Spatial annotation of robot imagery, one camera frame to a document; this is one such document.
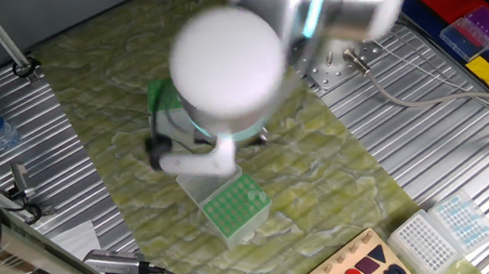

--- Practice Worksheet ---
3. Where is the green marble patterned mat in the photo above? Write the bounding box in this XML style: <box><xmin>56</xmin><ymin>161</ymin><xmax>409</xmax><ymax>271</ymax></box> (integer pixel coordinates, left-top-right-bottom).
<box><xmin>26</xmin><ymin>0</ymin><xmax>484</xmax><ymax>274</ymax></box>

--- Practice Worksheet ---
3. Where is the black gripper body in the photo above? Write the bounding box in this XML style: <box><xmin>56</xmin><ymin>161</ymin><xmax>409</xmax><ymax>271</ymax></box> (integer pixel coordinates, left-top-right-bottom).
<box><xmin>230</xmin><ymin>126</ymin><xmax>271</xmax><ymax>151</ymax></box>

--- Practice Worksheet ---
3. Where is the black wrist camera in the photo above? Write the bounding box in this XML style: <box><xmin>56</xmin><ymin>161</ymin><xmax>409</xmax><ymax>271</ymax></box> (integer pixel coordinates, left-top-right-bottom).
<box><xmin>143</xmin><ymin>131</ymin><xmax>178</xmax><ymax>172</ymax></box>

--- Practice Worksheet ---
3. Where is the silver camera mount bracket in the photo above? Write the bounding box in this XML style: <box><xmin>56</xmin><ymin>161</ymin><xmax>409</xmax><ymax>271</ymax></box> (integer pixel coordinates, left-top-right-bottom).
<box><xmin>155</xmin><ymin>136</ymin><xmax>239</xmax><ymax>186</ymax></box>

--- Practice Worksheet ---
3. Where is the purple square puzzle piece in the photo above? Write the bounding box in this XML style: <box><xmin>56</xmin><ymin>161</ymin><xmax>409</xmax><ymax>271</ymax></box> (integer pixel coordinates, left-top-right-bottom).
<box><xmin>353</xmin><ymin>254</ymin><xmax>382</xmax><ymax>274</ymax></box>

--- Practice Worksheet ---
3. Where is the white rack tip box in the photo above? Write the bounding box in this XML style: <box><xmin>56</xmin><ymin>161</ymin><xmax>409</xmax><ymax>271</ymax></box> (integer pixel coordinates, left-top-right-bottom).
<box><xmin>383</xmin><ymin>203</ymin><xmax>464</xmax><ymax>274</ymax></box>

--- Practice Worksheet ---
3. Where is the silver depth camera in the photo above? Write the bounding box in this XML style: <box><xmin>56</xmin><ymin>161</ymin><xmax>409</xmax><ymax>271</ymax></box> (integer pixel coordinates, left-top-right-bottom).
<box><xmin>81</xmin><ymin>240</ymin><xmax>167</xmax><ymax>274</ymax></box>

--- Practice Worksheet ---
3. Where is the white paper sheet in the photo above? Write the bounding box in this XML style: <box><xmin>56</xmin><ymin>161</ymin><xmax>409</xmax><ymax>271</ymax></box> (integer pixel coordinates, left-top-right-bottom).
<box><xmin>47</xmin><ymin>218</ymin><xmax>105</xmax><ymax>267</ymax></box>

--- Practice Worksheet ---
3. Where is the blue rack tip box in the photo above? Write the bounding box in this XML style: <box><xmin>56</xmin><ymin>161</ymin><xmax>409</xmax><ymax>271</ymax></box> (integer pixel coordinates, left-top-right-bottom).
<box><xmin>425</xmin><ymin>185</ymin><xmax>489</xmax><ymax>259</ymax></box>

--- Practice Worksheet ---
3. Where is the clear tip box green rack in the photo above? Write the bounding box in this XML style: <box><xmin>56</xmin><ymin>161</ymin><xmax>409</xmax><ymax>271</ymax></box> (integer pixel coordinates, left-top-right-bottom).
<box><xmin>143</xmin><ymin>76</ymin><xmax>187</xmax><ymax>145</ymax></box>
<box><xmin>175</xmin><ymin>161</ymin><xmax>277</xmax><ymax>256</ymax></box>

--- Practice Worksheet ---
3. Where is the navy triangle puzzle piece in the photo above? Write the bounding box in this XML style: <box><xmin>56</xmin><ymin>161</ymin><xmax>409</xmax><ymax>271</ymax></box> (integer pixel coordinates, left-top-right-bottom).
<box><xmin>367</xmin><ymin>244</ymin><xmax>388</xmax><ymax>266</ymax></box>

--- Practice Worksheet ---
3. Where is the grey cable metal connector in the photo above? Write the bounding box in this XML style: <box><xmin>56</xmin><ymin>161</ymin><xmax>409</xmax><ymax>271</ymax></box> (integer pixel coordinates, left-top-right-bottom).
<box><xmin>341</xmin><ymin>31</ymin><xmax>489</xmax><ymax>141</ymax></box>

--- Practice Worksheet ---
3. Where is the aluminium frame beam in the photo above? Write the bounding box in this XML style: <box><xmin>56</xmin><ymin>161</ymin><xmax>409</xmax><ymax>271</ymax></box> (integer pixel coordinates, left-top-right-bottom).
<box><xmin>0</xmin><ymin>167</ymin><xmax>155</xmax><ymax>274</ymax></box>

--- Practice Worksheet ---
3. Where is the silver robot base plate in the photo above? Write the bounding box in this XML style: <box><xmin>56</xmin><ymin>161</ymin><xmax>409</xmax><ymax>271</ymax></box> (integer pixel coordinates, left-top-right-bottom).
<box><xmin>290</xmin><ymin>29</ymin><xmax>389</xmax><ymax>97</ymax></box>

